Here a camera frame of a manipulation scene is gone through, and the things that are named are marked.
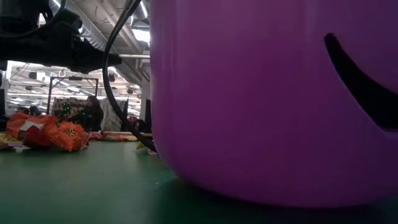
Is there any black metal frame stand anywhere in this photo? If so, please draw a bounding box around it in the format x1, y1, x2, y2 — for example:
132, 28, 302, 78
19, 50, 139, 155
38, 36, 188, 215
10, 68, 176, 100
45, 75, 100, 125

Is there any black handle of purple bucket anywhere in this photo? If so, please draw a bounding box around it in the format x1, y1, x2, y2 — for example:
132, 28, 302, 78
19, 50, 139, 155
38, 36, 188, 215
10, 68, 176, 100
102, 0, 158, 153

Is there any silver ventilation duct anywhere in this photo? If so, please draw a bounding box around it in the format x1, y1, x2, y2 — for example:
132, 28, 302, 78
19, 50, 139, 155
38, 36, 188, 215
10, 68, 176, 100
77, 17, 109, 55

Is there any horizontal ceiling pipe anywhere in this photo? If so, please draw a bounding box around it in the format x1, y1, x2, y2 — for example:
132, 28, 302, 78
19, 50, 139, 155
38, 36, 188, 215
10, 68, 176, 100
117, 53, 150, 60

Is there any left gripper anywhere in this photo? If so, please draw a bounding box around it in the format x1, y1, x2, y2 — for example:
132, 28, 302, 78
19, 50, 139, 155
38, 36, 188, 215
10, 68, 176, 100
0, 0, 123, 74

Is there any purple pumpkin bucket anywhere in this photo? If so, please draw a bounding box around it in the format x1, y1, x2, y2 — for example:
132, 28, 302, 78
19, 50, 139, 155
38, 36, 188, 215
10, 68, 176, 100
149, 0, 398, 208

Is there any red orange candy packet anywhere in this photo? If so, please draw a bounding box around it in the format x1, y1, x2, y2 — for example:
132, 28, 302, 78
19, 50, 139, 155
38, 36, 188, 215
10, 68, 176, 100
104, 133, 127, 142

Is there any grey hanging cloth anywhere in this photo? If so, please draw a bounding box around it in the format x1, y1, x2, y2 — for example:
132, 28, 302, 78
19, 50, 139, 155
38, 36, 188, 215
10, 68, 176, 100
98, 98, 129, 132

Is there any patterned cloth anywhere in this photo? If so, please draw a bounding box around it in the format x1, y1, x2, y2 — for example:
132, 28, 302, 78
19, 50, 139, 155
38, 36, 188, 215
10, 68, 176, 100
51, 96, 88, 124

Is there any orange Reese's packet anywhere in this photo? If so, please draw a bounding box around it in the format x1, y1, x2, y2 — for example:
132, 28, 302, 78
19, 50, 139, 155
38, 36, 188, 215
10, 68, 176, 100
5, 111, 59, 147
53, 120, 90, 153

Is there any black monitor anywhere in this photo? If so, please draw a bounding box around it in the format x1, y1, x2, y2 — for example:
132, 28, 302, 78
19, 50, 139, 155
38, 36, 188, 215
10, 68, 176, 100
144, 98, 152, 134

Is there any bright ceiling light panel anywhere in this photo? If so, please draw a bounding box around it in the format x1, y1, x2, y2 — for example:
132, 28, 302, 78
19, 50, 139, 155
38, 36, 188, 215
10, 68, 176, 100
132, 28, 151, 44

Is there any green table mat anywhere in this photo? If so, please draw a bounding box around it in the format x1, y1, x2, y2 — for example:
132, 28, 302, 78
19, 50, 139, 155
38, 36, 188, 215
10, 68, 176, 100
0, 138, 398, 224

